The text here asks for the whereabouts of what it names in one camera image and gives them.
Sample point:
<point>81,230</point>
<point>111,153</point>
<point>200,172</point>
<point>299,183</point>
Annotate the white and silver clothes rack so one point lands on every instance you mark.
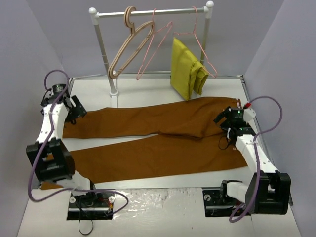
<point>130,11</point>

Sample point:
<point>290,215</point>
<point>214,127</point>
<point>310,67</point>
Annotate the brown trousers with striped waistband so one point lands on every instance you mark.
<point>173,139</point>

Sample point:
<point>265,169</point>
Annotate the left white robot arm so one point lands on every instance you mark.
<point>49,157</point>

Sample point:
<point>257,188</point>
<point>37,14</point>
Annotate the pink wire hanger holding trousers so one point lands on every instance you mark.
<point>204,59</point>

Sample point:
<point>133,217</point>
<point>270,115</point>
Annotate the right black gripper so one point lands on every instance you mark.
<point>222,117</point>

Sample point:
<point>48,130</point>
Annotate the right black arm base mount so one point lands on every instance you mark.
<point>217,206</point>

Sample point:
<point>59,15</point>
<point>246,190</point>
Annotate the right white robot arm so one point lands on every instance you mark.
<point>269,190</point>

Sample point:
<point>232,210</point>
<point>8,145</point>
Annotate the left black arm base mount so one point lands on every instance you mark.
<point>88,208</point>

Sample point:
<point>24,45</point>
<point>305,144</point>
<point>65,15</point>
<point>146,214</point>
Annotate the yellow-green folded trousers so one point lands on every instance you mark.
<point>188,75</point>

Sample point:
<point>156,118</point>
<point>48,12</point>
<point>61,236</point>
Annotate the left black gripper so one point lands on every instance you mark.
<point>77,109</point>

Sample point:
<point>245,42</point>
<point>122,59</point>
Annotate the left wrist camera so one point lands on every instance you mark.
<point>58,88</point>

